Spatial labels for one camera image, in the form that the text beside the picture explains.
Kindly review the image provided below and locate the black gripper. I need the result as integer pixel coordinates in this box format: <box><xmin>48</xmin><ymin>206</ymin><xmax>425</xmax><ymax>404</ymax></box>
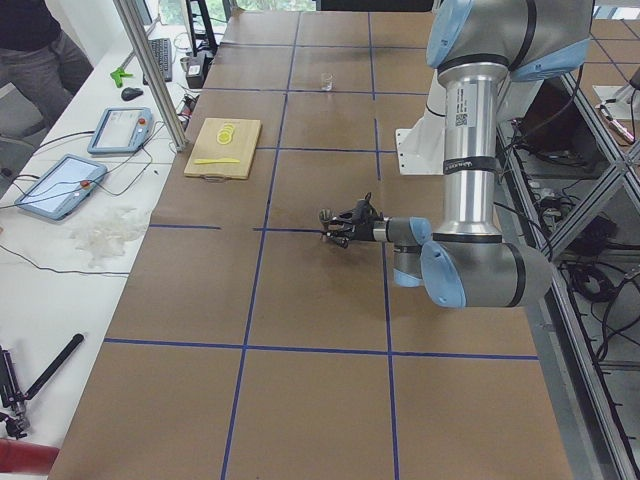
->
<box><xmin>327</xmin><ymin>212</ymin><xmax>388</xmax><ymax>248</ymax></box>

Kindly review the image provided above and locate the steel jigger shaker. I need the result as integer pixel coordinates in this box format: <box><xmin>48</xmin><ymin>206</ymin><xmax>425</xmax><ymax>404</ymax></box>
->
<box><xmin>318</xmin><ymin>209</ymin><xmax>333</xmax><ymax>243</ymax></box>

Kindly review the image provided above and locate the clear glass measuring cup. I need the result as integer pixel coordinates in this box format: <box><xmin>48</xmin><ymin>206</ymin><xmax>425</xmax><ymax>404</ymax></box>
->
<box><xmin>321</xmin><ymin>72</ymin><xmax>334</xmax><ymax>92</ymax></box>

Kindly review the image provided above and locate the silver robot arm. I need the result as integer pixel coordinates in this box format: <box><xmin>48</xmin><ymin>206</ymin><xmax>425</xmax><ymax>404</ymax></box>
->
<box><xmin>320</xmin><ymin>1</ymin><xmax>593</xmax><ymax>308</ymax></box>

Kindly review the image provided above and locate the yellow plastic knife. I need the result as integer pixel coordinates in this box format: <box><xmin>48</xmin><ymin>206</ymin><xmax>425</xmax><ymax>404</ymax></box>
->
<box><xmin>193</xmin><ymin>157</ymin><xmax>241</xmax><ymax>165</ymax></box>

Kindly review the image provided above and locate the bamboo cutting board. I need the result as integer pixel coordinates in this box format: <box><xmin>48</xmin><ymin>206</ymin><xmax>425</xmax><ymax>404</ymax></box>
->
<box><xmin>184</xmin><ymin>118</ymin><xmax>262</xmax><ymax>180</ymax></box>

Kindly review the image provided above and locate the black computer box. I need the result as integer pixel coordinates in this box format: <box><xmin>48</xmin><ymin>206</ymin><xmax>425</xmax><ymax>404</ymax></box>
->
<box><xmin>185</xmin><ymin>51</ymin><xmax>213</xmax><ymax>89</ymax></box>

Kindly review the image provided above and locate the far teach pendant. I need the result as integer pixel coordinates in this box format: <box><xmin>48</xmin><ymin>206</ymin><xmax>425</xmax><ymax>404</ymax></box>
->
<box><xmin>87</xmin><ymin>107</ymin><xmax>153</xmax><ymax>155</ymax></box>

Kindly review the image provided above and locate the teach pendant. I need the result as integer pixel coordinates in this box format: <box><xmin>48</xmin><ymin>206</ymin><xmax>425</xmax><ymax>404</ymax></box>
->
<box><xmin>87</xmin><ymin>107</ymin><xmax>153</xmax><ymax>155</ymax></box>
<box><xmin>14</xmin><ymin>154</ymin><xmax>108</xmax><ymax>221</ymax></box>

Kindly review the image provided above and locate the crumpled clear plastic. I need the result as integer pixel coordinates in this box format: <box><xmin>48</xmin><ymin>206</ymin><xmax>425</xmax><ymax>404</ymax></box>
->
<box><xmin>70</xmin><ymin>206</ymin><xmax>149</xmax><ymax>268</ymax></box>

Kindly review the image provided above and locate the black keyboard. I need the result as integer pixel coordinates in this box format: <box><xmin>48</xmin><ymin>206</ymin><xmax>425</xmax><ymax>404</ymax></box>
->
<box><xmin>148</xmin><ymin>38</ymin><xmax>173</xmax><ymax>82</ymax></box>

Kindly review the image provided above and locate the black computer mouse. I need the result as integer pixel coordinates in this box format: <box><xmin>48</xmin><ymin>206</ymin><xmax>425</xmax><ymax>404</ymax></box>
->
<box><xmin>120</xmin><ymin>87</ymin><xmax>144</xmax><ymax>102</ymax></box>

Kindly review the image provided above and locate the green plastic tool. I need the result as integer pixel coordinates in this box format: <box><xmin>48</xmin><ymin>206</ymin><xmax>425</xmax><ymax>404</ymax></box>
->
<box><xmin>110</xmin><ymin>67</ymin><xmax>133</xmax><ymax>89</ymax></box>

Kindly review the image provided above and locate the near teach pendant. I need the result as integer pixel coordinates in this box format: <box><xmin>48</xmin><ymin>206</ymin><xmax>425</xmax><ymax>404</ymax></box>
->
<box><xmin>14</xmin><ymin>154</ymin><xmax>108</xmax><ymax>221</ymax></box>

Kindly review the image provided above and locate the person in black shirt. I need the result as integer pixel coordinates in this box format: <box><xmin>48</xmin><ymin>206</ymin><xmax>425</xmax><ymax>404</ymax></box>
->
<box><xmin>1</xmin><ymin>1</ymin><xmax>93</xmax><ymax>127</ymax></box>

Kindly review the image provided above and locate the red cylinder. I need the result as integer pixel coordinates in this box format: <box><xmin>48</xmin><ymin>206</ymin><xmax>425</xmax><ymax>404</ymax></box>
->
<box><xmin>0</xmin><ymin>439</ymin><xmax>60</xmax><ymax>475</ymax></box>

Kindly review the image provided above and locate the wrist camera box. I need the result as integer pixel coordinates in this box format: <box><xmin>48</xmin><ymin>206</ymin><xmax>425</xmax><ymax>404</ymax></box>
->
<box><xmin>352</xmin><ymin>192</ymin><xmax>378</xmax><ymax>223</ymax></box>

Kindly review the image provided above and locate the aluminium frame post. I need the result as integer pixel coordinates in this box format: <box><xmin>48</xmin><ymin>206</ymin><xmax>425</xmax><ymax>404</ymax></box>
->
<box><xmin>113</xmin><ymin>0</ymin><xmax>187</xmax><ymax>152</ymax></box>

